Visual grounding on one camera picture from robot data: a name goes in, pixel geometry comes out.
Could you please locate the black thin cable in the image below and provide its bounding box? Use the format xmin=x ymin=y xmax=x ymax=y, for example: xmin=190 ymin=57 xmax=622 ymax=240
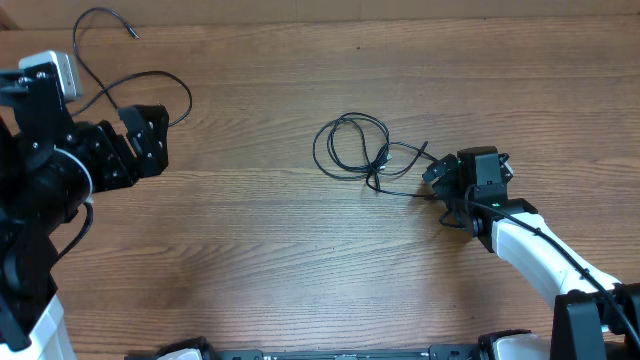
xmin=69 ymin=6 xmax=194 ymax=129

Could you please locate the black cable with silver plug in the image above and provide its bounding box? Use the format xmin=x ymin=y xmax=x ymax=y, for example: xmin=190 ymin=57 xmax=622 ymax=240
xmin=312 ymin=111 xmax=439 ymax=199

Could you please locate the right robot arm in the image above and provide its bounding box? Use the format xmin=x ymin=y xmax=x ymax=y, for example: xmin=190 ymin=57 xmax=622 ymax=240
xmin=423 ymin=146 xmax=639 ymax=360

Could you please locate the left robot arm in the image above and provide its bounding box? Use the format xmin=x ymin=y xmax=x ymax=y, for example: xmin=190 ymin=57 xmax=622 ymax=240
xmin=1 ymin=63 xmax=169 ymax=359

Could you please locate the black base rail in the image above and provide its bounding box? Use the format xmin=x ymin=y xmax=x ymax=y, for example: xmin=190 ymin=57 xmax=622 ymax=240
xmin=124 ymin=335 xmax=569 ymax=360

